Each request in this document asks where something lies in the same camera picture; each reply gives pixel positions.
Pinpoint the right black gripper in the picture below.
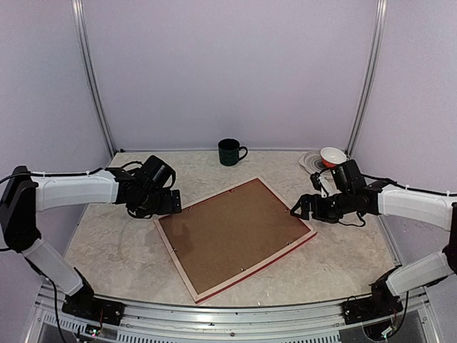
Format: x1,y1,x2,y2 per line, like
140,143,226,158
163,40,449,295
290,189,353,224

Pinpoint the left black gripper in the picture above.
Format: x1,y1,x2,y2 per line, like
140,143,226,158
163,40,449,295
132,187,181,219

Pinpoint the brown cardboard backing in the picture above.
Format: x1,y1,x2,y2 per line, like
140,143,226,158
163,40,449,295
159,179,310,294

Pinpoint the red wooden picture frame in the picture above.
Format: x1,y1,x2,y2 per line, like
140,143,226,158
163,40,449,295
154,176,318,305

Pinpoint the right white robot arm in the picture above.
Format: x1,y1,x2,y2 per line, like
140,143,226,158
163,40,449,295
290,159,456,317

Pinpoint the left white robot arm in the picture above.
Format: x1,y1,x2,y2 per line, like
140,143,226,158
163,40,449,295
1,155,181,318

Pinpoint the white patterned plate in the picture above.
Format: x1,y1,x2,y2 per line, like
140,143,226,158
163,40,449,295
298,149,331,177

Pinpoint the orange and white bowl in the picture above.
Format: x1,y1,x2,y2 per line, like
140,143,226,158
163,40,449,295
320,147,347,168

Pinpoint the dark green mug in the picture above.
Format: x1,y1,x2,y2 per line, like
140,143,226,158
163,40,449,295
218,138,248,166

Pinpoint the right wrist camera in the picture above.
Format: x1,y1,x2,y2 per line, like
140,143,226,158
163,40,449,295
310,172,335,198

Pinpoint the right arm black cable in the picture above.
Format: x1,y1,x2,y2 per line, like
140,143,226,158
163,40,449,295
360,173,457,322

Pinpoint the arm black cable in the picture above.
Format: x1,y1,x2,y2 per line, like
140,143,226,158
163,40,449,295
0,167,104,343
360,173,457,322

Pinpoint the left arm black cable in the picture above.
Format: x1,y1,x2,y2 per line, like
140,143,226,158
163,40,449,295
0,167,104,343

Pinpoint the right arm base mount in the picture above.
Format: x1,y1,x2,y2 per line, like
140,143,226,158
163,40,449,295
341,292,403,324

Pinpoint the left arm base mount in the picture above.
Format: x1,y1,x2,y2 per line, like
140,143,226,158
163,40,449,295
62,297,125,326

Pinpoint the aluminium front rail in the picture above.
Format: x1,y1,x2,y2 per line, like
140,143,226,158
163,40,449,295
22,282,442,342

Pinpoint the right aluminium post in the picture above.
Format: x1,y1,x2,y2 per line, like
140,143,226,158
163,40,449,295
345,0,388,157

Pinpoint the aluminium post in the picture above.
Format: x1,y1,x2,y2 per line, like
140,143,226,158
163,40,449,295
345,0,388,157
71,0,117,157

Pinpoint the left aluminium post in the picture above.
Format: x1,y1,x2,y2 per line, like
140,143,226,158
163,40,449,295
71,0,117,157

